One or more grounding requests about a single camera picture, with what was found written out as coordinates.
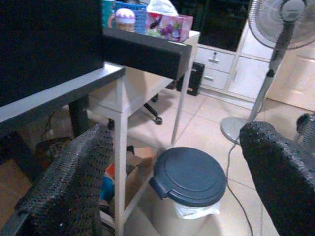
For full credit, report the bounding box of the black floor speaker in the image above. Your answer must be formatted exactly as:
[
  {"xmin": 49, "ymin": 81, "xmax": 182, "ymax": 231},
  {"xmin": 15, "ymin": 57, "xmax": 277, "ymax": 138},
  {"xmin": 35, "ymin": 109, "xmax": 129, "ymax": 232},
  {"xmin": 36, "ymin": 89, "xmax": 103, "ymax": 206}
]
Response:
[{"xmin": 176, "ymin": 62, "xmax": 206, "ymax": 96}]

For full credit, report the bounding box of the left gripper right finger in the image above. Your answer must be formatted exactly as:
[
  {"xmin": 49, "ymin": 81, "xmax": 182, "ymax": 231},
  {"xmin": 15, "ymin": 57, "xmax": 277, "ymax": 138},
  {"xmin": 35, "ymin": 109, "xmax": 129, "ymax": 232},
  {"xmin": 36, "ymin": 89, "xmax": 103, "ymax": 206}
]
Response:
[{"xmin": 240, "ymin": 120, "xmax": 315, "ymax": 236}]

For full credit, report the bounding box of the grey fan power cable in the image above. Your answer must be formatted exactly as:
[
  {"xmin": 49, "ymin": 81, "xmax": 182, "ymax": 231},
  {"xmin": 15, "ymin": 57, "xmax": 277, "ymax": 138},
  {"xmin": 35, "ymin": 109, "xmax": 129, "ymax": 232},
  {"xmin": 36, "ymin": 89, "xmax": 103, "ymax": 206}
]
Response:
[{"xmin": 225, "ymin": 142, "xmax": 254, "ymax": 236}]

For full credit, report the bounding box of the white drawer cabinet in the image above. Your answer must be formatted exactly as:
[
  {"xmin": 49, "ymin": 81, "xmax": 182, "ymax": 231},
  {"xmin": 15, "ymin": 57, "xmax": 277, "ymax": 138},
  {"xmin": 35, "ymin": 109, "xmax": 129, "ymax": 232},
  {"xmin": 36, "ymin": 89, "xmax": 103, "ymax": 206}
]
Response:
[{"xmin": 195, "ymin": 19, "xmax": 279, "ymax": 104}]

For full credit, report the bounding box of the white frame table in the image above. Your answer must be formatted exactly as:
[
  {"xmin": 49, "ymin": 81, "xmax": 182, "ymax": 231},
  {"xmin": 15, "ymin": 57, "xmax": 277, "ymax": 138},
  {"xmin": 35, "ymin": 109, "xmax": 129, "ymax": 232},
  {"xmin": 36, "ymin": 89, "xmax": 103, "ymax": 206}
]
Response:
[{"xmin": 87, "ymin": 30, "xmax": 200, "ymax": 236}]

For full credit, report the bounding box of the black television screen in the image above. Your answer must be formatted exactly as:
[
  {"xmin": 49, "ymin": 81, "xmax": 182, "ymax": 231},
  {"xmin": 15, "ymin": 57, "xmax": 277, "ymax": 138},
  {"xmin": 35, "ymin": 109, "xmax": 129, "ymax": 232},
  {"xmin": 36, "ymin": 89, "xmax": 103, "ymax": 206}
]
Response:
[{"xmin": 172, "ymin": 0, "xmax": 251, "ymax": 52}]

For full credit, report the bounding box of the black desk drawer box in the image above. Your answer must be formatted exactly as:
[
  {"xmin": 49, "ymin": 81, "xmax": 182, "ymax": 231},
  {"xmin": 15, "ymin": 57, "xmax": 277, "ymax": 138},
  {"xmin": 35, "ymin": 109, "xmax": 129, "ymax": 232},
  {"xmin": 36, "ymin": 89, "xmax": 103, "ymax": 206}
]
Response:
[{"xmin": 103, "ymin": 27, "xmax": 192, "ymax": 81}]

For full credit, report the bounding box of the white bin with blue lid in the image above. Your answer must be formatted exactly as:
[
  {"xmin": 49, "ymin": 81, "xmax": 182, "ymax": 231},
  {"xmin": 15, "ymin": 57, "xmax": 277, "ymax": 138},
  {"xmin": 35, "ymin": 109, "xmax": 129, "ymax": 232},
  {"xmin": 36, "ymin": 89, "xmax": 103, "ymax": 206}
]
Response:
[{"xmin": 149, "ymin": 147, "xmax": 227, "ymax": 220}]

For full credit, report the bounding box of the colourful toy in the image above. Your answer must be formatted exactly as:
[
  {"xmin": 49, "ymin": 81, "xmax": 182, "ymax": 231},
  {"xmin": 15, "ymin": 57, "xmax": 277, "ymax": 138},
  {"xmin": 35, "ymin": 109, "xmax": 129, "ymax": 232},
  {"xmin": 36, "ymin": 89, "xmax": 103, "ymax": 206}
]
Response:
[{"xmin": 100, "ymin": 164, "xmax": 116, "ymax": 202}]

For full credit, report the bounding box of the blue plastic basket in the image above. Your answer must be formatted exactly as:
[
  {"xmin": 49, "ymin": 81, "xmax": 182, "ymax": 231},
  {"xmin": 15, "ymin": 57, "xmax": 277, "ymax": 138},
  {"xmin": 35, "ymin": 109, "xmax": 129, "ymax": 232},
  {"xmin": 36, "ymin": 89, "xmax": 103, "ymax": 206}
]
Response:
[{"xmin": 114, "ymin": 1, "xmax": 148, "ymax": 35}]

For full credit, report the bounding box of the grey standing fan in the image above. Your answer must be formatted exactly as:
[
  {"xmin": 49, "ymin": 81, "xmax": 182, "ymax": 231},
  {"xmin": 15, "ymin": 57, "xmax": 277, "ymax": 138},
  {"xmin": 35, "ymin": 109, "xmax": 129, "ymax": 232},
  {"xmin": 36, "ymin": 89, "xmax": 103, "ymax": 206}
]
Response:
[{"xmin": 220, "ymin": 0, "xmax": 315, "ymax": 145}]

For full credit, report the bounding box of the black flat monitor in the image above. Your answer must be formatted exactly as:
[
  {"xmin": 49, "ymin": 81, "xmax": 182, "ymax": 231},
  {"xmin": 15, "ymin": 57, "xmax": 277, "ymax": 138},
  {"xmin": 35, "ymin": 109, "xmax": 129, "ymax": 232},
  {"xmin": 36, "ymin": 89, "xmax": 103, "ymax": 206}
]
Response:
[{"xmin": 0, "ymin": 0, "xmax": 104, "ymax": 107}]

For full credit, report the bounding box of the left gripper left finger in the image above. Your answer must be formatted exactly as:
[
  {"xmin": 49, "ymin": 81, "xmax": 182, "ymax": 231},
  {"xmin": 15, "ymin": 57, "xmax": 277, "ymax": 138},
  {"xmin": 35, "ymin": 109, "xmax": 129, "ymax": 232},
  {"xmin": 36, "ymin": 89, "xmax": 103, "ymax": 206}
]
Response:
[{"xmin": 14, "ymin": 122, "xmax": 115, "ymax": 236}]

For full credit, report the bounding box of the teal cup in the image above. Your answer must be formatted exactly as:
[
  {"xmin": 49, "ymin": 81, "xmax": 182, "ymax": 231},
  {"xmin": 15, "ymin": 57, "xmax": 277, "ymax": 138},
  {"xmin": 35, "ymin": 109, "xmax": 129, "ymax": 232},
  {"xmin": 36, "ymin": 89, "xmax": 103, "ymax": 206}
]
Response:
[{"xmin": 101, "ymin": 0, "xmax": 116, "ymax": 28}]

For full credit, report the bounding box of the dark desk with grey top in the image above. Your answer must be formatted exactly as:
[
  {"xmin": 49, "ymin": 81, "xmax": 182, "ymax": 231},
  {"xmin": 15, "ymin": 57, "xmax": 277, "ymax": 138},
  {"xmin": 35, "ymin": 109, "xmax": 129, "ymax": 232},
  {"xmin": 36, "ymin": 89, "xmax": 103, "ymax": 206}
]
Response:
[{"xmin": 0, "ymin": 61, "xmax": 126, "ymax": 182}]

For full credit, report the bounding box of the white tissue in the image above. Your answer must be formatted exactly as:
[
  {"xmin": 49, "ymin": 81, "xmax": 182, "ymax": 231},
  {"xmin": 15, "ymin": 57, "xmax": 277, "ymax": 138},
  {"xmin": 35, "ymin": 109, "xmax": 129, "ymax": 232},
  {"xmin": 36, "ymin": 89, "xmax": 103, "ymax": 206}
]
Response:
[{"xmin": 147, "ymin": 0, "xmax": 178, "ymax": 16}]

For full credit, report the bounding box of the pink floral tissue box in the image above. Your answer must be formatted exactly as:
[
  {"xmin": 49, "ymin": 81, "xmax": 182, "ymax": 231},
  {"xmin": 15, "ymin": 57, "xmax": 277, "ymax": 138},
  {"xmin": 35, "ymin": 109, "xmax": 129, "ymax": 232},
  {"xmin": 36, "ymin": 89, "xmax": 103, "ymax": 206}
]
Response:
[{"xmin": 145, "ymin": 12, "xmax": 194, "ymax": 42}]

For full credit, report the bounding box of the black office chair base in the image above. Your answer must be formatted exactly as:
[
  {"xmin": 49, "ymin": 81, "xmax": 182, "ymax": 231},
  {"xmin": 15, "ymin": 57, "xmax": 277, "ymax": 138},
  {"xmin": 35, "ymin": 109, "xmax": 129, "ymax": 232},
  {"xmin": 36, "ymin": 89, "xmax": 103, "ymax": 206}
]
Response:
[{"xmin": 143, "ymin": 94, "xmax": 163, "ymax": 125}]

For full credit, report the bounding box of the brown cardboard box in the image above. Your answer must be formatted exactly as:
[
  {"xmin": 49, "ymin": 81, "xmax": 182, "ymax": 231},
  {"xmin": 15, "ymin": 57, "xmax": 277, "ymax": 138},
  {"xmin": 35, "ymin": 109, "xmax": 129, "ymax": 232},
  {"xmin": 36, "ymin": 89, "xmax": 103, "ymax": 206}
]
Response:
[{"xmin": 125, "ymin": 154, "xmax": 155, "ymax": 209}]

